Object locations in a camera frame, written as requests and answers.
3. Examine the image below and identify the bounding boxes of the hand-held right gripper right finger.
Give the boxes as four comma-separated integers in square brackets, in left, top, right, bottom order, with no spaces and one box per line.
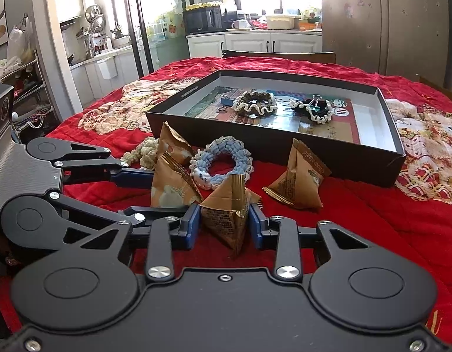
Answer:
[248,203,369,282]

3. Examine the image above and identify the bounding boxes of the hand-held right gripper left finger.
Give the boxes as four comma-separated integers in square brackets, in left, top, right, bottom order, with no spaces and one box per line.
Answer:
[79,203,202,282]

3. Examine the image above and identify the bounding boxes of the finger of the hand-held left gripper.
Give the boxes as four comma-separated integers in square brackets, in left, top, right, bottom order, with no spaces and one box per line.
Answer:
[49,191,182,246]
[54,142,155,190]

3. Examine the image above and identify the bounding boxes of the cream scrunchie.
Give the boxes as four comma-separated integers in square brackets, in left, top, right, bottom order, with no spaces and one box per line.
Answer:
[120,136,160,171]

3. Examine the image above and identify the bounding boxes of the brown triangular snack packet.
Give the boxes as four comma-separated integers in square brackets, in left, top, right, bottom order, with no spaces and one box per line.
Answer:
[158,122,196,165]
[199,173,262,257]
[263,138,325,211]
[150,151,204,209]

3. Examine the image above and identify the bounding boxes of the blue white scrunchie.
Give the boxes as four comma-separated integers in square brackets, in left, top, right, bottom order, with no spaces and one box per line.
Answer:
[189,136,254,190]

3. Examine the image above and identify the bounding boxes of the black shallow box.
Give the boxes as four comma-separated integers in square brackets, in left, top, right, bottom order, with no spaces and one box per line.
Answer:
[145,69,406,188]

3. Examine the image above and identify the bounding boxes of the olive white scrunchie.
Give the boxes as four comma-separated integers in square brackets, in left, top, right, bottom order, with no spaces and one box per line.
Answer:
[231,89,278,118]

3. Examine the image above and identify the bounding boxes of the black white scrunchie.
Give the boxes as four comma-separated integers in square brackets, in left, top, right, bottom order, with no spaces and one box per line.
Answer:
[289,95,334,122]

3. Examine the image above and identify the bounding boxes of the white kitchen counter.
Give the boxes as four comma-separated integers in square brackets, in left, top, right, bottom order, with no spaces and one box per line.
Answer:
[70,46,146,107]

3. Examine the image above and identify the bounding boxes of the red printed blanket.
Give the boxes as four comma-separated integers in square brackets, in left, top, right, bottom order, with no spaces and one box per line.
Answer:
[0,56,452,338]

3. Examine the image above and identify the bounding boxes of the white hanging bin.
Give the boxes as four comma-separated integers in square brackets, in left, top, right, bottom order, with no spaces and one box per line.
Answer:
[97,57,118,80]

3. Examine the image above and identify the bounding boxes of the white plastic bags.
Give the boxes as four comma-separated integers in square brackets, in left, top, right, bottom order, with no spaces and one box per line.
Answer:
[8,16,34,67]

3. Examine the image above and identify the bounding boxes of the steel bowls on rack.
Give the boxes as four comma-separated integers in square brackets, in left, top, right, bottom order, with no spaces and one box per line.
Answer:
[84,4,105,26]

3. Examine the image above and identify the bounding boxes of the wooden chair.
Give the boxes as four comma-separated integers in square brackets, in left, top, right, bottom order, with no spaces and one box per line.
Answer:
[419,74,452,98]
[222,49,336,65]

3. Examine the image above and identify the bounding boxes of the black microwave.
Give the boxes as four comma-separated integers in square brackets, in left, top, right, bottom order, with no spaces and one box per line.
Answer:
[183,5,224,35]

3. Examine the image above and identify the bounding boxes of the white kitchen cabinet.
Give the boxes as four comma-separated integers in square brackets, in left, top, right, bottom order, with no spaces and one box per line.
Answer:
[187,31,324,59]

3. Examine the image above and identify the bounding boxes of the cream plastic container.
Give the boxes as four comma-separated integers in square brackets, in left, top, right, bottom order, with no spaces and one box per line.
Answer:
[265,15,296,30]

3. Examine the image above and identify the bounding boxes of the steel refrigerator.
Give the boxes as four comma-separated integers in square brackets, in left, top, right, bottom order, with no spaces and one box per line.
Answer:
[321,0,450,85]

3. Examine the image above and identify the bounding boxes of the metal wire rack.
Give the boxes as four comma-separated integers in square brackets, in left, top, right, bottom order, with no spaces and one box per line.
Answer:
[0,51,58,133]

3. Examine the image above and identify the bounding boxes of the black door frame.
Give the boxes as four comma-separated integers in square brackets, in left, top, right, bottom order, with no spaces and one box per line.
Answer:
[128,0,157,77]

